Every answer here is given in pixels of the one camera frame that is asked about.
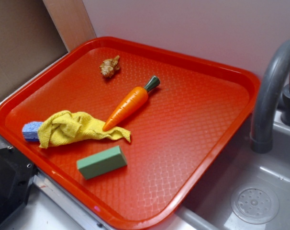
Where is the orange toy carrot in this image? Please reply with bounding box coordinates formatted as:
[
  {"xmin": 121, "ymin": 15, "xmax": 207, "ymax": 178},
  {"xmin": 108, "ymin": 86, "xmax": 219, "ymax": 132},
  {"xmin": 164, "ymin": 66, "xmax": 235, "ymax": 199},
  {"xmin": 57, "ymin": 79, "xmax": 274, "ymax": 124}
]
[{"xmin": 102, "ymin": 76, "xmax": 160, "ymax": 131}]

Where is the grey curved faucet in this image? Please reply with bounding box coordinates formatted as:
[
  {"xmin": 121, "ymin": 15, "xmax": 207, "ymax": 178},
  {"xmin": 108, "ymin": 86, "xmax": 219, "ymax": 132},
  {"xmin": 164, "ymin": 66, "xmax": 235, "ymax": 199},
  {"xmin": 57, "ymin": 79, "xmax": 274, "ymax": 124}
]
[{"xmin": 250, "ymin": 40, "xmax": 290, "ymax": 153}]

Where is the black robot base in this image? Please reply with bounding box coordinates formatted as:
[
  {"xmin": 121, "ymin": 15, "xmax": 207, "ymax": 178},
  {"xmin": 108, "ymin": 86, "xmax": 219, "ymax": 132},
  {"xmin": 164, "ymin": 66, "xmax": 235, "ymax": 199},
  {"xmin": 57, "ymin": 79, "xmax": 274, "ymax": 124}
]
[{"xmin": 0, "ymin": 146, "xmax": 37, "ymax": 228}]

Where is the brown cardboard panel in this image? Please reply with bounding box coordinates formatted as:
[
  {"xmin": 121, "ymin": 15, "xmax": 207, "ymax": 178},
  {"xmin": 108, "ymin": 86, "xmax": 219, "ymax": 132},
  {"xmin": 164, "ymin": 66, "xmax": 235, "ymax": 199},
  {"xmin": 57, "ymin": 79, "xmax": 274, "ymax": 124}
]
[{"xmin": 0, "ymin": 0, "xmax": 67, "ymax": 102}]

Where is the yellow crumpled cloth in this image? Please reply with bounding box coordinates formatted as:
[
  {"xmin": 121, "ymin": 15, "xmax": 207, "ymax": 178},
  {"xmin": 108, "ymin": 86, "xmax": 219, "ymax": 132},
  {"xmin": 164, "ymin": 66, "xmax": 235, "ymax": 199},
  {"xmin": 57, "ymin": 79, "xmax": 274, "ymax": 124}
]
[{"xmin": 37, "ymin": 110, "xmax": 131, "ymax": 149}]

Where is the blue sponge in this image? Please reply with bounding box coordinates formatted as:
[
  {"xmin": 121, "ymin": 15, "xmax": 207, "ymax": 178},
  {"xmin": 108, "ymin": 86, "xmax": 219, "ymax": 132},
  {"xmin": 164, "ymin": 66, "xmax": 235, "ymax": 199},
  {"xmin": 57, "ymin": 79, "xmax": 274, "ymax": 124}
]
[{"xmin": 22, "ymin": 121, "xmax": 43, "ymax": 142}]

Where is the green rectangular block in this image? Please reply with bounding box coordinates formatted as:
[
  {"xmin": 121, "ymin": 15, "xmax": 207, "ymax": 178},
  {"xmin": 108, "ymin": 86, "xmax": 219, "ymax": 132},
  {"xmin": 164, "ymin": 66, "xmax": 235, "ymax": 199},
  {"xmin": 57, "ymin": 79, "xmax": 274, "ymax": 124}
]
[{"xmin": 77, "ymin": 146, "xmax": 127, "ymax": 180}]

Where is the grey toy sink basin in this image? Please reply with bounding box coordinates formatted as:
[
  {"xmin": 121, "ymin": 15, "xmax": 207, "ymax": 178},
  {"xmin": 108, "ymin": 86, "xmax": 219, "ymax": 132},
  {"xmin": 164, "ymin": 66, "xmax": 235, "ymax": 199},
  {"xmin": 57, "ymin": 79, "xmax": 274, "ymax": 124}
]
[{"xmin": 176, "ymin": 111, "xmax": 290, "ymax": 230}]

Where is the red plastic serving tray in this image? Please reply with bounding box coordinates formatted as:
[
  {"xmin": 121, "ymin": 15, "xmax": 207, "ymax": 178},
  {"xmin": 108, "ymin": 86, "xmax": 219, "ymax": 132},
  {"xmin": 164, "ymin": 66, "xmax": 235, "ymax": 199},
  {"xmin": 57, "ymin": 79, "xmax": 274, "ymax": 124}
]
[{"xmin": 0, "ymin": 37, "xmax": 260, "ymax": 230}]

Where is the brown toy seashell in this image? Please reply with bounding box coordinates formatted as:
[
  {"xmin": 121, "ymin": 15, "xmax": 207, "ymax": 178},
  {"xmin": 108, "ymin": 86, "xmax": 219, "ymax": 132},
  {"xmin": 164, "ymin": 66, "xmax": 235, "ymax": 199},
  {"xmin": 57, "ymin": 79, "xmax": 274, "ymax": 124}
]
[{"xmin": 99, "ymin": 55, "xmax": 120, "ymax": 78}]

